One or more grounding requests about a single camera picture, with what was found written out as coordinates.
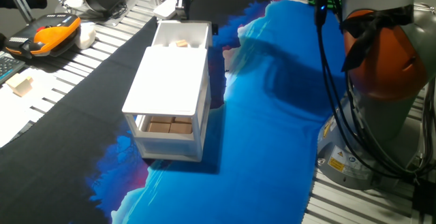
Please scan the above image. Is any white power strip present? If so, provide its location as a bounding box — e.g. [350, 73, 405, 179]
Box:
[153, 0, 196, 21]

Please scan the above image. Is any white lumpy object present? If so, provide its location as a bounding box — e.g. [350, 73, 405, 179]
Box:
[74, 22, 97, 50]

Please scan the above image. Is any orange black teach pendant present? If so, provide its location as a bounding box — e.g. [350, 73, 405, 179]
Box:
[4, 12, 82, 59]

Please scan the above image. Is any blue black printed cloth mat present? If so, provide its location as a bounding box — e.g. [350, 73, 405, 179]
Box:
[0, 0, 348, 224]

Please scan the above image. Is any aluminium profile bar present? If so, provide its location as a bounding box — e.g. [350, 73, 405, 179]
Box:
[1, 0, 35, 25]

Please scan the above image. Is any pale wooden block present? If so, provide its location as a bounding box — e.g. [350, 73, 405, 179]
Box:
[5, 73, 34, 98]

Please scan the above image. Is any black computer keyboard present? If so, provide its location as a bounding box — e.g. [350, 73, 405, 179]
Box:
[0, 51, 27, 86]

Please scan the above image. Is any grey reel base plate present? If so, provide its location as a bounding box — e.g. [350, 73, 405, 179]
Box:
[54, 0, 139, 27]

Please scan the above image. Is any white drawer cabinet frame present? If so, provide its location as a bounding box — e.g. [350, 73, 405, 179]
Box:
[121, 46, 213, 163]

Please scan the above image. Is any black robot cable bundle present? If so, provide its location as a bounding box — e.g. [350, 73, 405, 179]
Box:
[313, 0, 436, 186]

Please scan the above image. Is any black strap tie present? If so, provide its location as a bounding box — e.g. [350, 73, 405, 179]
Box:
[340, 4, 415, 73]

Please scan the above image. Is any black cable connector box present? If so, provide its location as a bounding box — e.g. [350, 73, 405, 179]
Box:
[411, 178, 436, 218]

